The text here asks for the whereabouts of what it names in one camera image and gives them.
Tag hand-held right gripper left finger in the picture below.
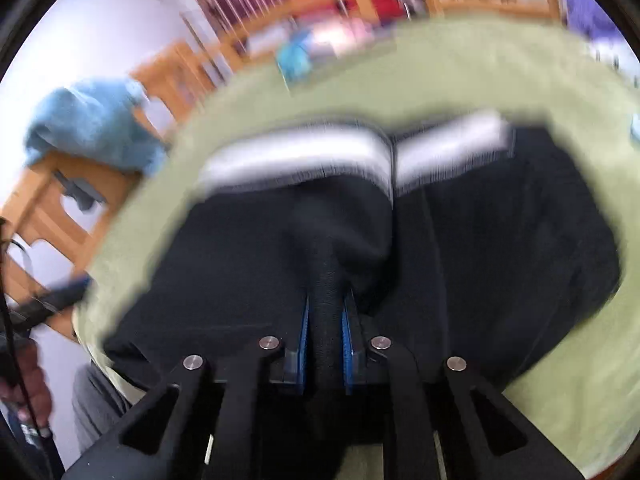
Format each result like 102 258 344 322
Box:
62 304 312 480

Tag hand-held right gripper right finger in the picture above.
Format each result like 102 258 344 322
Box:
341 294 586 480

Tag black pants with white stripe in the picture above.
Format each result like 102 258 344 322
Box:
102 110 623 397

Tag person's left hand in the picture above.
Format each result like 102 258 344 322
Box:
0 341 54 434

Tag person's leg in grey trousers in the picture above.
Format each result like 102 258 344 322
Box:
71 361 137 454

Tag grey-blue cloth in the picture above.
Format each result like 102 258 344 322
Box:
54 169 107 212

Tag blue plush blanket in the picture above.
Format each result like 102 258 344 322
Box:
24 76 169 174

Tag blue and white plush toy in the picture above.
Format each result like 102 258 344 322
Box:
274 16 382 87

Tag green fleece blanket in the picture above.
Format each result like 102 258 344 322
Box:
74 16 640 479

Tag purple plush toy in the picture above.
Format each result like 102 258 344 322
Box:
561 0 627 47

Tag black cable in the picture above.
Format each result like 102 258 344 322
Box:
0 216 57 461

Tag wooden bed frame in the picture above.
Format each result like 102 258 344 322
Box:
0 0 567 346

